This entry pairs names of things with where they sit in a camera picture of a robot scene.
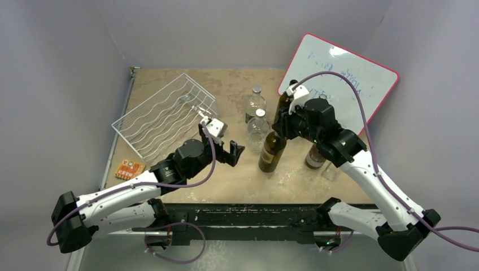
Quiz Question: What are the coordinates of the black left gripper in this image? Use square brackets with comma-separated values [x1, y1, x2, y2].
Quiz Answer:
[188, 125, 243, 178]

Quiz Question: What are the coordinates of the olive wine bottle beige label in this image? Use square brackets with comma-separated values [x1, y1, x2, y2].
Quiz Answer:
[258, 131, 287, 173]

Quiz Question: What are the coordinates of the dark green wine bottle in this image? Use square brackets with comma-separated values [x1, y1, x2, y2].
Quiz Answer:
[273, 80, 298, 123]

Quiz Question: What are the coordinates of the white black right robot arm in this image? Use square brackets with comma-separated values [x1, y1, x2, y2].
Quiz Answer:
[273, 98, 441, 261]

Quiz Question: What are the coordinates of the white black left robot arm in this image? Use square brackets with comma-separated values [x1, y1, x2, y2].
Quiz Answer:
[47, 123, 245, 253]

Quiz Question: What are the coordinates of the round clear bottle silver cap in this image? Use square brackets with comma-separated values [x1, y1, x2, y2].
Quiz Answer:
[246, 108, 271, 153]

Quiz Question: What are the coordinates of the dark wine bottle foil neck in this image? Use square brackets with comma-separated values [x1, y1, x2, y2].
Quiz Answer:
[304, 144, 326, 169]

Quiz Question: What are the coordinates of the tall clear bottle silver cap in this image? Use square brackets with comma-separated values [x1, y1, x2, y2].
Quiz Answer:
[245, 85, 267, 123]

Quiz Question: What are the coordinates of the pink framed whiteboard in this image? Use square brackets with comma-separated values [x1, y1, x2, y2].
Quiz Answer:
[278, 33, 399, 134]

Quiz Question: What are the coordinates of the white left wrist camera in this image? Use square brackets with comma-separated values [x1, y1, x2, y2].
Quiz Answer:
[201, 116, 228, 139]

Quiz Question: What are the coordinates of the white wire wine rack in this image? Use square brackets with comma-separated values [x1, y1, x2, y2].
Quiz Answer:
[112, 73, 219, 166]

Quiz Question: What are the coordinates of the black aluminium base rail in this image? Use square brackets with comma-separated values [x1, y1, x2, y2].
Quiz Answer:
[145, 203, 338, 246]

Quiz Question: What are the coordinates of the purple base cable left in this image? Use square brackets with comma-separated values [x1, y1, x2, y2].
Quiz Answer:
[144, 221, 207, 265]

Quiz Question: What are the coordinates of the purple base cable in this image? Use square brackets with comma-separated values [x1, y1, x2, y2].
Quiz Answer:
[319, 228, 355, 255]
[144, 221, 207, 265]

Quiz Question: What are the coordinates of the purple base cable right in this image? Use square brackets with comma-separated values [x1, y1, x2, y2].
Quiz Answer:
[319, 228, 355, 255]

